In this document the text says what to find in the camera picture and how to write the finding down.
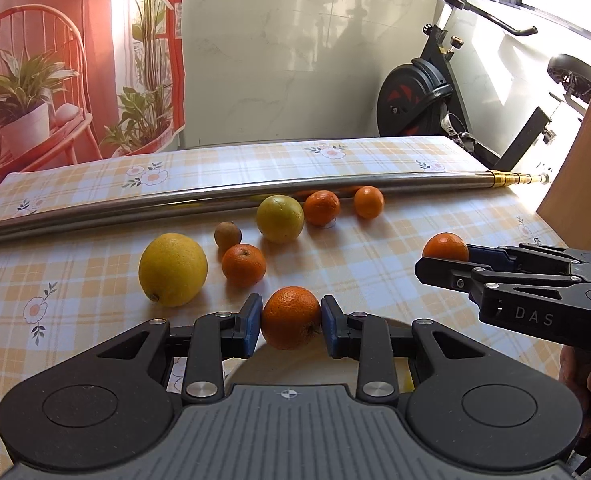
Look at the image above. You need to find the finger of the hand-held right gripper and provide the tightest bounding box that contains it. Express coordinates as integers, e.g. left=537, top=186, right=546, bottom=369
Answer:
left=468, top=243, right=591, bottom=272
left=415, top=256, right=583, bottom=306

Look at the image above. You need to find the large yellow lemon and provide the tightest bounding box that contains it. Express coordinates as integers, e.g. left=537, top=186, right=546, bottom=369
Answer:
left=138, top=233, right=209, bottom=308

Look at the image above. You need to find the yellow-green citrus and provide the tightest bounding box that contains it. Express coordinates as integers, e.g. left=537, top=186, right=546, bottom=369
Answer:
left=256, top=194, right=305, bottom=244

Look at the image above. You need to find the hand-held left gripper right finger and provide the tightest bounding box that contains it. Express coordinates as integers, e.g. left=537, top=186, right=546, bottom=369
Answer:
left=320, top=295, right=491, bottom=403

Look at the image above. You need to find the large orange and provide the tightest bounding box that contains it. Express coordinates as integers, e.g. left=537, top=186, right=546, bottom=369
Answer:
left=261, top=286, right=323, bottom=351

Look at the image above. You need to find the printed room wall tapestry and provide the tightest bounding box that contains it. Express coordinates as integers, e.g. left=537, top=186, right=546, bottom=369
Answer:
left=0, top=0, right=186, bottom=188

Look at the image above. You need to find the wooden panel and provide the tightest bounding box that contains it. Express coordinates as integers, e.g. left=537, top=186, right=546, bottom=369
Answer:
left=535, top=57, right=591, bottom=253

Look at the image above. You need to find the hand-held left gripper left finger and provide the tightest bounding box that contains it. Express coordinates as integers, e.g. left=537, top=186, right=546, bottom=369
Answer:
left=95, top=294, right=263, bottom=403

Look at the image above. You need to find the small brown kiwi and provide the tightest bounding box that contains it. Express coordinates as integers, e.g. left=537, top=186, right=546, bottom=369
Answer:
left=214, top=221, right=242, bottom=255

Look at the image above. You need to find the checked floral tablecloth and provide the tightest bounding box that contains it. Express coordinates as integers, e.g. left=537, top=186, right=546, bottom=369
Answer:
left=0, top=135, right=583, bottom=480

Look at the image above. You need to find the black exercise bike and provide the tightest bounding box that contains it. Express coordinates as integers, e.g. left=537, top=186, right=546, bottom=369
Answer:
left=375, top=0, right=591, bottom=173

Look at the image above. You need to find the orange mandarin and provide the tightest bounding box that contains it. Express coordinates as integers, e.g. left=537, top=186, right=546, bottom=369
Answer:
left=423, top=232, right=469, bottom=263
left=221, top=243, right=267, bottom=288
left=353, top=186, right=385, bottom=220
left=304, top=190, right=341, bottom=227

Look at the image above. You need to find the long steel pole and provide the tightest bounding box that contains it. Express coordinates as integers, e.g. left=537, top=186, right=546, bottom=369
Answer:
left=0, top=170, right=551, bottom=247

